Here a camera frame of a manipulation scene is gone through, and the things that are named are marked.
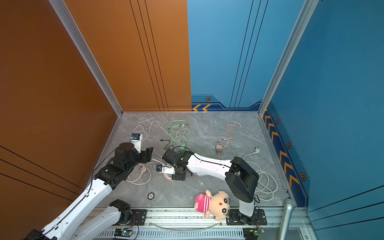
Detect white usb cable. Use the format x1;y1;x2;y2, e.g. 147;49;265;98
130;116;166;164

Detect pink charger adapter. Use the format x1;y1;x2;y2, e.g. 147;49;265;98
216;143;223;153

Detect pink multi-head cable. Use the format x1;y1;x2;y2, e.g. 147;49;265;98
217;122;243;161

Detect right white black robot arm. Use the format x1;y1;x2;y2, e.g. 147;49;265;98
162;149;260;225

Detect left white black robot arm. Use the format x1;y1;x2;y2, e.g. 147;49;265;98
25;143;154;240

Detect green charger upper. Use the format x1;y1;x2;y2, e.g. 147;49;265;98
180;144;186;154

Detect pink plush doll toy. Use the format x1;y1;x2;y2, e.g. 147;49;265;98
194;190;231;221

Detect left green circuit board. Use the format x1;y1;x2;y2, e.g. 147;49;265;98
114;228;133;239

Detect green circuit board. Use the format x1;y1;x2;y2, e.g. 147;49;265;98
243;228;265;240
114;228;133;239

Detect right green circuit board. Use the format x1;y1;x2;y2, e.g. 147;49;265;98
243;228;265;240

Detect silver metal pole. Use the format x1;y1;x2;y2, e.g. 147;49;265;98
277;198;296;240

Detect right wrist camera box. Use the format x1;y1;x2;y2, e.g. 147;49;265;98
156;165;176;175

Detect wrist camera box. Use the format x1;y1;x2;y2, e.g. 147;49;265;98
156;165;176;175
131;133;142;153

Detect pink socket power cord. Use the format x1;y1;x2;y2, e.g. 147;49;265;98
125;164;153;186

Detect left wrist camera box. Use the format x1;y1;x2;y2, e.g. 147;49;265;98
131;133;142;153

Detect green multi-head cable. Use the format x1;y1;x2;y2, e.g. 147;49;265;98
167;119;197;152

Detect aluminium front rail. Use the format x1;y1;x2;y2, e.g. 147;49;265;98
83;207;317;240

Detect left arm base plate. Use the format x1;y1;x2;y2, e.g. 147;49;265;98
115;209;147;227

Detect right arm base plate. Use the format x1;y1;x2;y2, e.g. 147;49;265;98
226;208;268;226

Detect white power strip cord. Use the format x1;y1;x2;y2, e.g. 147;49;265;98
242;146;280;202

